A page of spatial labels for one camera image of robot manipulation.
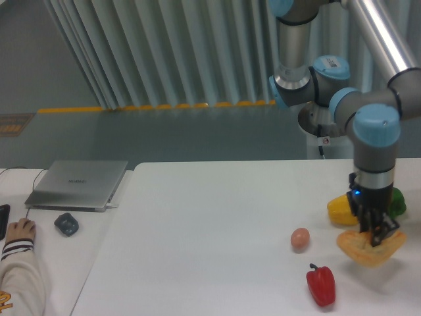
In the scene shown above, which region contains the black laptop cable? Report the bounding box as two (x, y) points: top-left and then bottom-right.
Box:
(0, 166), (49, 219)

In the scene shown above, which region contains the brown floor sign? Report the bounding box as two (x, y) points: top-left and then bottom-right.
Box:
(1, 113), (36, 137)

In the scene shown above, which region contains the black pedestal cable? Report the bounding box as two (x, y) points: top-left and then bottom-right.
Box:
(316, 124), (326, 160)

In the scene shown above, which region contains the black keyboard edge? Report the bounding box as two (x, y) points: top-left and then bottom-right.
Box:
(0, 204), (11, 240)

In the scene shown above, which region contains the brown egg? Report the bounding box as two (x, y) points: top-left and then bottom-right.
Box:
(290, 228), (310, 249)

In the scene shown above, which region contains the triangular golden bread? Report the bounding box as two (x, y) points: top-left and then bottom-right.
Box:
(336, 230), (407, 268)

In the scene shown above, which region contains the red bell pepper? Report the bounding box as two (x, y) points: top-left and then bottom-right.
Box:
(306, 263), (336, 307)

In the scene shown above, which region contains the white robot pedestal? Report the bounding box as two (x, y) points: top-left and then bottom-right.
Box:
(298, 102), (353, 159)

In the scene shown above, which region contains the silver closed laptop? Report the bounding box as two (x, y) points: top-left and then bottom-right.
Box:
(25, 160), (128, 211)

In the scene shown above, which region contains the person's hand on mouse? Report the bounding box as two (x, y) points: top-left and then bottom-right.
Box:
(5, 218), (36, 243)

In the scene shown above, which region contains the yellow bell pepper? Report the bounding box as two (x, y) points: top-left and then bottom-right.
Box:
(327, 194), (359, 226)

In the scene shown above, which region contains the cream sleeve forearm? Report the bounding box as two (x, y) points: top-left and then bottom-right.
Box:
(1, 238), (46, 315)

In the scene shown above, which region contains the green bell pepper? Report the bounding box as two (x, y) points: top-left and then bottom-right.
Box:
(389, 187), (407, 219)

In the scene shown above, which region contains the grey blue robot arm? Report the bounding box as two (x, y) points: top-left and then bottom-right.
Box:
(269, 1), (420, 247)

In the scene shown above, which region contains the dark grey small tray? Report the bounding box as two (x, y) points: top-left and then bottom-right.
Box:
(54, 213), (79, 237)

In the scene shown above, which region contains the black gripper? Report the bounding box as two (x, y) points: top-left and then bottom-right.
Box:
(347, 172), (400, 247)

